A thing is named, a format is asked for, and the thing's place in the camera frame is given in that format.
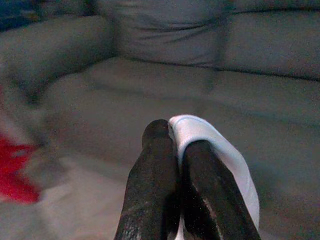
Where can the dark navy garment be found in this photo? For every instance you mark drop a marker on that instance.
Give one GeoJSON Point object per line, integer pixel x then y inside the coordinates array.
{"type": "Point", "coordinates": [12, 12]}

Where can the white garment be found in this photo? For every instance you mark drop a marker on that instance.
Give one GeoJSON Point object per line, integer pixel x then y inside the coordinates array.
{"type": "Point", "coordinates": [200, 130]}

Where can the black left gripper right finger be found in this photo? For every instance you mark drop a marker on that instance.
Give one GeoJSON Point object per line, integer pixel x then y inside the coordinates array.
{"type": "Point", "coordinates": [207, 190]}

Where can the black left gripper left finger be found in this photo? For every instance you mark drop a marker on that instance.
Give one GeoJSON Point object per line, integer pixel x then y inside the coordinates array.
{"type": "Point", "coordinates": [150, 180]}

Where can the red garment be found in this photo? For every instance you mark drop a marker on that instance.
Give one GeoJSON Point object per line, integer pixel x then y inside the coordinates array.
{"type": "Point", "coordinates": [15, 175]}

